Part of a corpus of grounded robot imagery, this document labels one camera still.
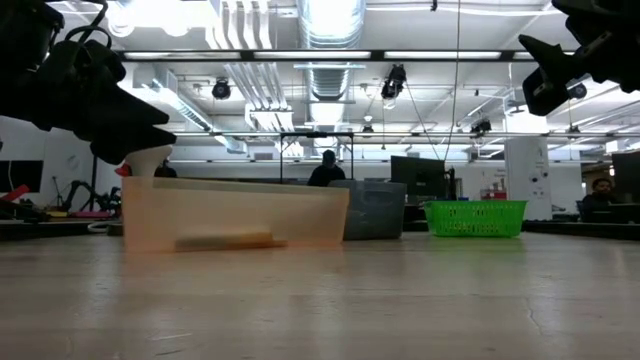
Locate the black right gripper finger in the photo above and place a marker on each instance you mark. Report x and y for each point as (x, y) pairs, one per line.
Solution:
(552, 60)
(542, 95)

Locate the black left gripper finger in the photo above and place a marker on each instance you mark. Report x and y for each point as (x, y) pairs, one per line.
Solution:
(135, 112)
(132, 145)

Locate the yellow green crayon box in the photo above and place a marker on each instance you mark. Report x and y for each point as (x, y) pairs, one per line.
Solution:
(225, 242)

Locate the small black background robot arm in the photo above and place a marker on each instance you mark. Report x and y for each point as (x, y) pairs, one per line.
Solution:
(85, 195)

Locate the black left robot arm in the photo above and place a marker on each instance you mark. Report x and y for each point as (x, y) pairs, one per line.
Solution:
(20, 55)

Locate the white building pillar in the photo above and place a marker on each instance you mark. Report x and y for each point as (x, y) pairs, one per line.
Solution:
(527, 175)

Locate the black desk monitor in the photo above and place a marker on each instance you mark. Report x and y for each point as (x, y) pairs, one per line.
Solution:
(627, 172)

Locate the seated person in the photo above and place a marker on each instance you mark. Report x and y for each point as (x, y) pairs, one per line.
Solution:
(600, 200)

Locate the orange translucent plastic bin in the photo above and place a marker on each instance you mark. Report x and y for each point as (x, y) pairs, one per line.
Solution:
(235, 215)

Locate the green plastic mesh basket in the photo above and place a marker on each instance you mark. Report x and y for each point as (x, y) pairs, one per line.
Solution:
(475, 218)

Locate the black monitor on stand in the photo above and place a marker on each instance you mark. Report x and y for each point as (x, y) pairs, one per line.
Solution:
(417, 175)

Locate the black overhead light bar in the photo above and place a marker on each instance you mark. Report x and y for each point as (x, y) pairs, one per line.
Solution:
(320, 55)

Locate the dark grey plastic bin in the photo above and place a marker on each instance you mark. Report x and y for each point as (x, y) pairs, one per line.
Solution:
(375, 210)

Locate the black metal table frame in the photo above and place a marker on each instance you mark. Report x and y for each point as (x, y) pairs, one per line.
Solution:
(575, 229)

